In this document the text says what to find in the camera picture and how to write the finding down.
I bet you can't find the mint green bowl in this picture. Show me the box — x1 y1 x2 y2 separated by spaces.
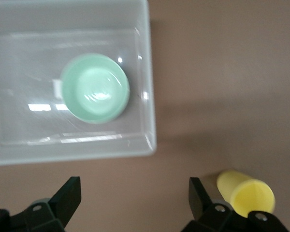
59 53 131 125

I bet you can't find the clear plastic box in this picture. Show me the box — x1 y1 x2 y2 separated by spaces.
0 0 158 167

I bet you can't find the brown table cover sheet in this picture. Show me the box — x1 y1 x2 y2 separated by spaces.
0 0 290 232

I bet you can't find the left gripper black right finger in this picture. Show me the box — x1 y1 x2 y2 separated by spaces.
181 177 290 232

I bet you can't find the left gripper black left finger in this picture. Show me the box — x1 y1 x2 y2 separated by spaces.
0 176 82 232

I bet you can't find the yellow plastic cup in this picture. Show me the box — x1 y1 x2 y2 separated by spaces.
216 169 276 219

